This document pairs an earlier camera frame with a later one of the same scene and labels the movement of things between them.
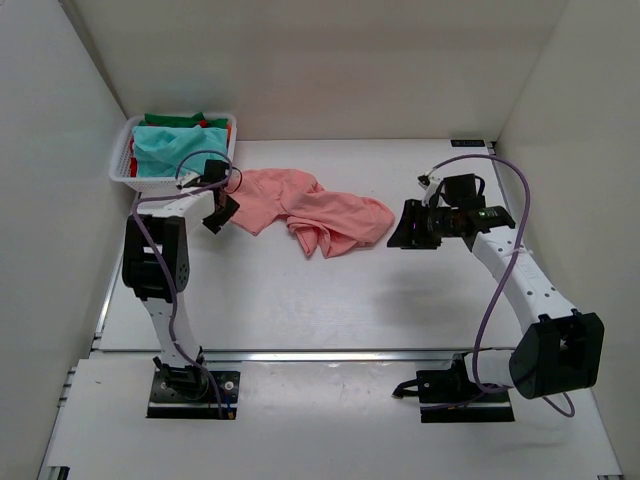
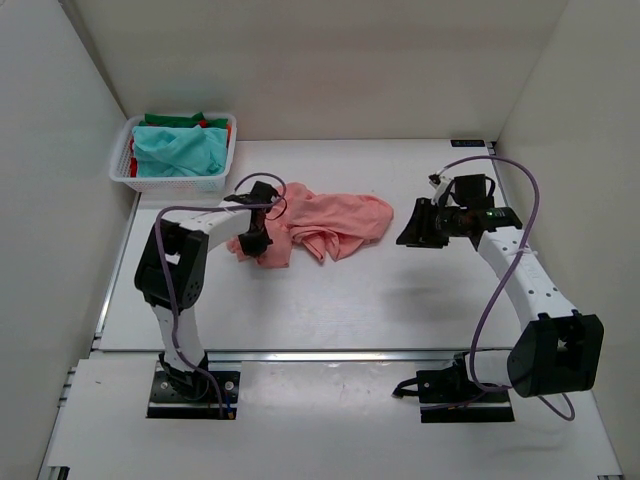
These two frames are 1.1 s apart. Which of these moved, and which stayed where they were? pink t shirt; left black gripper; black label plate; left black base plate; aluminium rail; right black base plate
Moved: left black gripper; pink t shirt
Stayed: left black base plate; right black base plate; black label plate; aluminium rail
